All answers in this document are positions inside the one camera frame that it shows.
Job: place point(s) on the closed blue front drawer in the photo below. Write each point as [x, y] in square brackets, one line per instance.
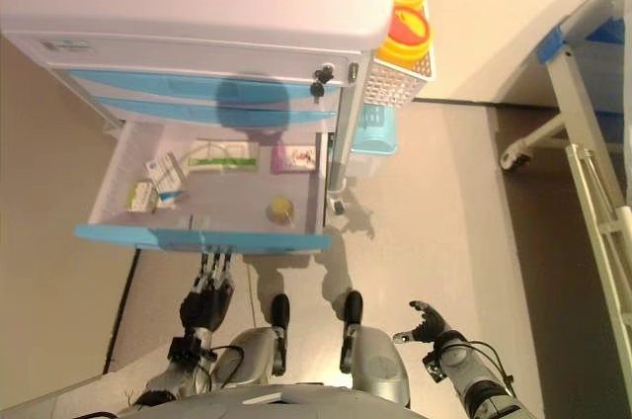
[197, 112]
[173, 83]

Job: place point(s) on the white hospital bed frame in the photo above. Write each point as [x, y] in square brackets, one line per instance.
[573, 83]

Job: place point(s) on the long green striped medicine box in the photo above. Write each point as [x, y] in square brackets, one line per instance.
[224, 157]

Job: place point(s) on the white drawer with blue front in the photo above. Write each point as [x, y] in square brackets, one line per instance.
[197, 239]

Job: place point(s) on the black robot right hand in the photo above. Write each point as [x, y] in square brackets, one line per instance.
[432, 327]

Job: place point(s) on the yellow pill medicine bag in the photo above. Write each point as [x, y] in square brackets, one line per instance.
[280, 209]

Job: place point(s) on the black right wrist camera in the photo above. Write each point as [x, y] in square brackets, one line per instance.
[433, 368]

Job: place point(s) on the silver robot torso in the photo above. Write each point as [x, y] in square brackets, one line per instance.
[276, 404]

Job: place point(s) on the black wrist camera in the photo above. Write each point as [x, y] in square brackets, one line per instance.
[185, 351]
[433, 368]

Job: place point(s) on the white mesh basket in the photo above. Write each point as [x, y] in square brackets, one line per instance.
[395, 80]

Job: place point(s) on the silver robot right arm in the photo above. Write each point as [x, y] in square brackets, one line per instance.
[464, 364]

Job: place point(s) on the small green white medicine box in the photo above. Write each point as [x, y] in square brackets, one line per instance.
[140, 195]

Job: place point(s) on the purple white medicine box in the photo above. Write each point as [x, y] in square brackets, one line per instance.
[293, 158]

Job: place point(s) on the black cart key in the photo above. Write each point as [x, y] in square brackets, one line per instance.
[323, 74]
[317, 89]

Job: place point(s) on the silver robot left leg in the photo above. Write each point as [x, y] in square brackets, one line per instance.
[257, 355]

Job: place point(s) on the silver robot leg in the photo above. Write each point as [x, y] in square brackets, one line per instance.
[257, 355]
[370, 360]

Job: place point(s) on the cart caster wheel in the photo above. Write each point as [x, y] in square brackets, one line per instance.
[338, 205]

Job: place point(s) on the blue white medicine box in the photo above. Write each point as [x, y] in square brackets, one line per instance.
[165, 174]

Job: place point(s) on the metal cart latch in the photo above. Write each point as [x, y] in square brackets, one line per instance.
[353, 72]

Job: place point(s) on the silver robot right leg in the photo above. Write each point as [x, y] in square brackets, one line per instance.
[370, 360]

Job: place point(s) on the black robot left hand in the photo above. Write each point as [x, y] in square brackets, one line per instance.
[210, 300]

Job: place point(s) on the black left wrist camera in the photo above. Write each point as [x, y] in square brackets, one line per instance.
[185, 351]

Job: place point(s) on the waste bin with blue lid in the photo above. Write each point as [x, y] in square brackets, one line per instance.
[375, 137]

